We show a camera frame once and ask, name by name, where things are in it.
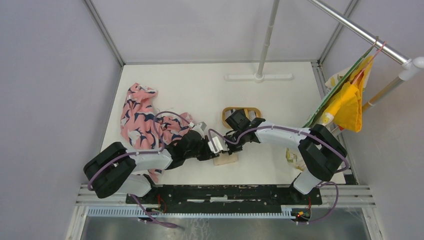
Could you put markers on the pink clothes hanger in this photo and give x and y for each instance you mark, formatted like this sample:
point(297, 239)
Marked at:
point(369, 61)

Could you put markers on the pink patterned garment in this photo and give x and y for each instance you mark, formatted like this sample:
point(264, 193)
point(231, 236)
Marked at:
point(140, 127)

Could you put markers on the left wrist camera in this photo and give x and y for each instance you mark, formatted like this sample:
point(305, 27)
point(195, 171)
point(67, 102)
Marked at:
point(200, 128)

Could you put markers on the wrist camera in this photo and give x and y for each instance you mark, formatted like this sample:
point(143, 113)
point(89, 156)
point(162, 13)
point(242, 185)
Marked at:
point(218, 145)
point(200, 128)

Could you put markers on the green clothes hanger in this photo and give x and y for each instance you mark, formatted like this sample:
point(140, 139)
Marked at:
point(339, 79)

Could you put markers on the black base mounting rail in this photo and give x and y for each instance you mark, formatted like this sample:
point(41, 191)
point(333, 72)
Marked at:
point(227, 199)

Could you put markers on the yellow dinosaur print garment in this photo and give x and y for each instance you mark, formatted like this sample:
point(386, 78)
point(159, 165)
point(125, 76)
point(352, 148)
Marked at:
point(344, 109)

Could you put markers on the white rack pole with base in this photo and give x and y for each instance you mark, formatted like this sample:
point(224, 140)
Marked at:
point(259, 76)

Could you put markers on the oval wooden card tray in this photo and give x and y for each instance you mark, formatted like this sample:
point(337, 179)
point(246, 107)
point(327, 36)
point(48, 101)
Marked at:
point(237, 118)

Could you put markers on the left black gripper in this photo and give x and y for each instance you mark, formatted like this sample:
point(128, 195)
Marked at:
point(208, 154)

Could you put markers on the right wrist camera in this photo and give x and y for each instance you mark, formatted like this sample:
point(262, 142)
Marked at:
point(218, 145)

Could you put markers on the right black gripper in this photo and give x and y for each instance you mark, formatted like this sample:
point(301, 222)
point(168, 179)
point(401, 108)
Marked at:
point(232, 150)

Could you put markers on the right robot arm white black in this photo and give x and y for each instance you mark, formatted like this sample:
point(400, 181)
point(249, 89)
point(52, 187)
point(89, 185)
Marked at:
point(321, 152)

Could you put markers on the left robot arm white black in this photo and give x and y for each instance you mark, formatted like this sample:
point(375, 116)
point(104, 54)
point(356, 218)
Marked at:
point(113, 169)

